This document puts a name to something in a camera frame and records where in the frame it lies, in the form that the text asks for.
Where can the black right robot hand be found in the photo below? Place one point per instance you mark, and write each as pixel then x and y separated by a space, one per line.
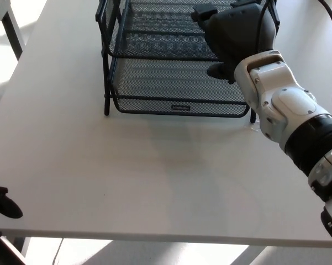
pixel 237 33

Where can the grey desk leg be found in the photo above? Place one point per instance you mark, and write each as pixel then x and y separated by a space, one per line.
pixel 20 245

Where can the black metal organizer frame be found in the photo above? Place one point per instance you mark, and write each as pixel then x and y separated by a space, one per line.
pixel 107 106

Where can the black mesh tray with label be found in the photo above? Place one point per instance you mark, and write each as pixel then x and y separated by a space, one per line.
pixel 165 82

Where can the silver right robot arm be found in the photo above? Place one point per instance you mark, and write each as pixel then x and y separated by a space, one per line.
pixel 281 102

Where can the clear tape piece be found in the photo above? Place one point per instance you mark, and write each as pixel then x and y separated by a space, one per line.
pixel 254 128

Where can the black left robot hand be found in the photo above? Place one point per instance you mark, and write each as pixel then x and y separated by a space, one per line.
pixel 5 205

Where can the dark brown wooden frame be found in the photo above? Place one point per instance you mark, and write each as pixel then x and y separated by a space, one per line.
pixel 4 251

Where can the black mesh drawer tray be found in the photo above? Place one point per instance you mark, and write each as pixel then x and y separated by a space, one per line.
pixel 160 16
pixel 165 45

